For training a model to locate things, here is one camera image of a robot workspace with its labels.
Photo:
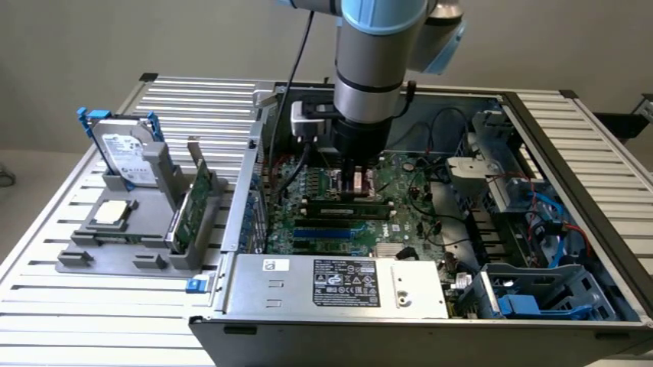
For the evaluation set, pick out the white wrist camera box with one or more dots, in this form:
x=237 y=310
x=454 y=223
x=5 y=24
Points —
x=305 y=122

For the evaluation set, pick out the silver power supply unit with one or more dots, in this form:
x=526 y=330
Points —
x=291 y=290

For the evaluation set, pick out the silver hard disk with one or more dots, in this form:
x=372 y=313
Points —
x=125 y=153

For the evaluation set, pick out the blue case latch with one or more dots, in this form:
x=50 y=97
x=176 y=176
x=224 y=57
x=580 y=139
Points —
x=200 y=283

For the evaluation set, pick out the blue disk bay latch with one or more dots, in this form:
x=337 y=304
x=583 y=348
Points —
x=520 y=305

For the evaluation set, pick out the grey parts rack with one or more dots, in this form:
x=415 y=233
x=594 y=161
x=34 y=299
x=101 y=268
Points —
x=149 y=264

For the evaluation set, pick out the silver chipset heatsink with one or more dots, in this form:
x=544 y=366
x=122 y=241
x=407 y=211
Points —
x=391 y=251

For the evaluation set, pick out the grey metal drive bracket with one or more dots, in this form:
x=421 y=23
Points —
x=475 y=172

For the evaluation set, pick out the silver CPU chip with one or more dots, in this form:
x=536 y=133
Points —
x=114 y=212

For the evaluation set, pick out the green motherboard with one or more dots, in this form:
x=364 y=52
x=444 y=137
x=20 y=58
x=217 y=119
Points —
x=408 y=214

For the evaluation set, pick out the open black PC case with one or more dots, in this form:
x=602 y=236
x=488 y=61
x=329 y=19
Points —
x=572 y=336

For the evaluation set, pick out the green RAM stick in slot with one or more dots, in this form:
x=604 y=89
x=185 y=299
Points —
x=349 y=210

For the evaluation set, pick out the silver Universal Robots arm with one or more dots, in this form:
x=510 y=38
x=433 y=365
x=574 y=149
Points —
x=375 y=57

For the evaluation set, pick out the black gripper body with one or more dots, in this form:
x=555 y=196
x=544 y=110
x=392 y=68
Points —
x=361 y=139

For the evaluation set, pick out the blue disk caddy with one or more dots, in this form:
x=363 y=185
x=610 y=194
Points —
x=153 y=130

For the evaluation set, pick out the CPU socket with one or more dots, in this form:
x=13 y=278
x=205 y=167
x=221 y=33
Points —
x=335 y=183

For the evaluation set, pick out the blue expansion slot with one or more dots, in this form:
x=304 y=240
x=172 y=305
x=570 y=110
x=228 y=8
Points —
x=327 y=232

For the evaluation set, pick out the round coin battery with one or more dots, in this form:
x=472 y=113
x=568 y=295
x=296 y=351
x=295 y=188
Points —
x=408 y=166

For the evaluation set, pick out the green graphics card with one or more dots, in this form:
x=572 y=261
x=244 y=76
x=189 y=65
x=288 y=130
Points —
x=192 y=214

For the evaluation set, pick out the grey disk bay cage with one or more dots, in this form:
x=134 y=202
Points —
x=556 y=279

